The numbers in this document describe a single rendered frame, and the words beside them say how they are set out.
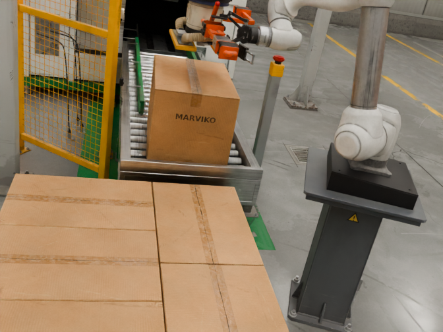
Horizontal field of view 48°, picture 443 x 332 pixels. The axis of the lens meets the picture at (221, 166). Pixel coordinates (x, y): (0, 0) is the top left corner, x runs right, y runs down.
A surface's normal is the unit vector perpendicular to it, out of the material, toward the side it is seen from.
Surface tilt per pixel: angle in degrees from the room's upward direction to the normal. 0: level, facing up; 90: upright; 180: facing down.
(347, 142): 94
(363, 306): 0
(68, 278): 0
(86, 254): 0
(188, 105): 90
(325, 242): 90
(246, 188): 90
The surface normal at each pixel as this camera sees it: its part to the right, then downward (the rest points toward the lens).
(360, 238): -0.19, 0.41
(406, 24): 0.16, 0.46
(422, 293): 0.16, -0.89
